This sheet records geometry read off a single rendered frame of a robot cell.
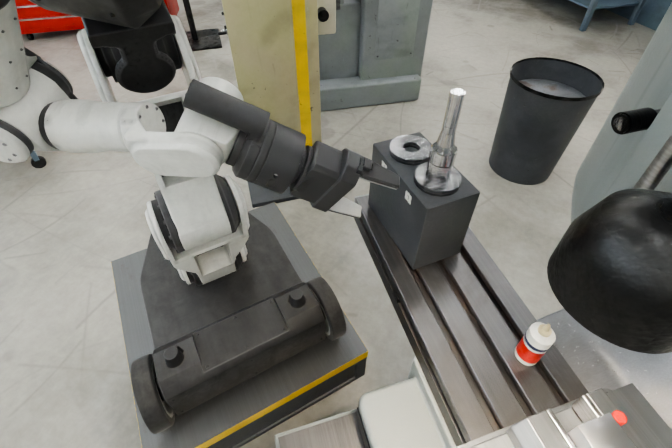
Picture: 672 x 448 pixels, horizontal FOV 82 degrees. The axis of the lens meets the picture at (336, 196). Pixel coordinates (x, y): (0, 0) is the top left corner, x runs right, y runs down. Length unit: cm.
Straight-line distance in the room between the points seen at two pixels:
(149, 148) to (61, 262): 198
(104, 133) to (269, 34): 148
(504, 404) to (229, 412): 80
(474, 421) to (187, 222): 63
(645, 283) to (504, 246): 206
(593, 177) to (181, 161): 43
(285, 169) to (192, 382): 78
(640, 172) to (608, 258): 10
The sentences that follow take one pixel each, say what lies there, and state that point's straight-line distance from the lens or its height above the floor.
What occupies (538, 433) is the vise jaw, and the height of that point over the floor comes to 104.
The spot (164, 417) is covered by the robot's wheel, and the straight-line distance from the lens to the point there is 122.
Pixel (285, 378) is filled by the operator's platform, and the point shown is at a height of 40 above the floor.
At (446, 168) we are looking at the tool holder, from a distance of 74.
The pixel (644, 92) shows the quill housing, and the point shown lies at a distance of 35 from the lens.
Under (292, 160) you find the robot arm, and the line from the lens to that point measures 50.
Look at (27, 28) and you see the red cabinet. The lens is 528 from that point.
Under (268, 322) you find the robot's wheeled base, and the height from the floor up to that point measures 59.
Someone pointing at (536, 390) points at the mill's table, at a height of 93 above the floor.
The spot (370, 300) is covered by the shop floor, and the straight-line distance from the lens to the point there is 190.
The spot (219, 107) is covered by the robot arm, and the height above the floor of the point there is 139.
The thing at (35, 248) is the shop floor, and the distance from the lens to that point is 261.
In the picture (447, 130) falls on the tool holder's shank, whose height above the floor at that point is 124.
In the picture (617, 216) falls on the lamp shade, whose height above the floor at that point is 149.
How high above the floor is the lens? 162
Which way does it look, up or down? 44 degrees down
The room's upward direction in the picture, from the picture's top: straight up
